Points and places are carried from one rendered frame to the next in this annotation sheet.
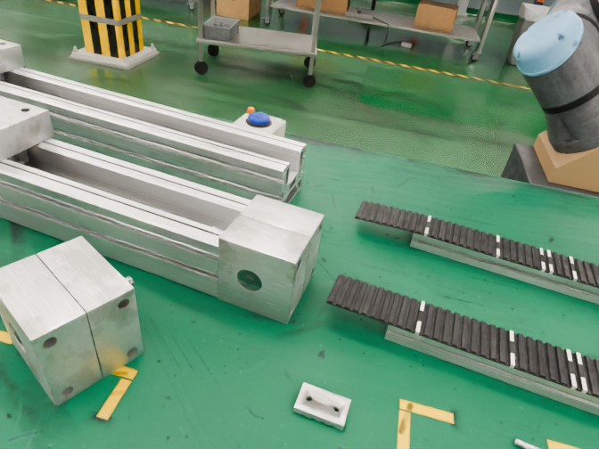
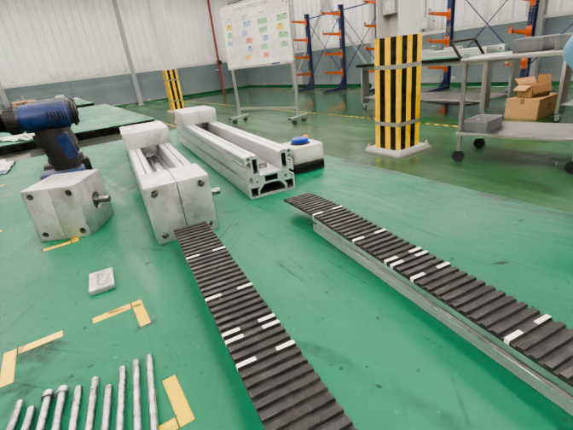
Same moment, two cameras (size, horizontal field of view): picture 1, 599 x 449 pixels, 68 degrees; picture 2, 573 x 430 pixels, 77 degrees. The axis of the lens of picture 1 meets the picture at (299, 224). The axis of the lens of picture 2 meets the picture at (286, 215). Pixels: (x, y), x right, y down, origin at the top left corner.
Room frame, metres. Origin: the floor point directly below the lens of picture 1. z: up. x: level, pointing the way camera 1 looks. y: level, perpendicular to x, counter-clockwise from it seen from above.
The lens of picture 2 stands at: (0.18, -0.53, 1.03)
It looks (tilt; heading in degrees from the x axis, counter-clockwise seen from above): 23 degrees down; 52
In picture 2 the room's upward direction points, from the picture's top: 7 degrees counter-clockwise
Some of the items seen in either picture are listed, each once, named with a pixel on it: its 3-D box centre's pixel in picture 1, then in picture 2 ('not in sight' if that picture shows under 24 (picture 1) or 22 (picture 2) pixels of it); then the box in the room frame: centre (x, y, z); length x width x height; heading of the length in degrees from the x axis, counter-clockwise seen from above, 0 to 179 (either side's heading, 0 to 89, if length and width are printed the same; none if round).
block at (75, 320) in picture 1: (81, 310); (78, 203); (0.28, 0.20, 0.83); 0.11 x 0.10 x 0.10; 142
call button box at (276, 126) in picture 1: (256, 138); (298, 155); (0.75, 0.10, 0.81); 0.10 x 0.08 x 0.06; 164
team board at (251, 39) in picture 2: not in sight; (260, 65); (4.25, 4.78, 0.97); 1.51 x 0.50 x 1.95; 101
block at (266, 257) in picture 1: (274, 251); (185, 200); (0.41, 0.02, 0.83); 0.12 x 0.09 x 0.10; 164
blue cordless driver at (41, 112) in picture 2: not in sight; (40, 154); (0.28, 0.46, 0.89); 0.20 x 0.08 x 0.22; 167
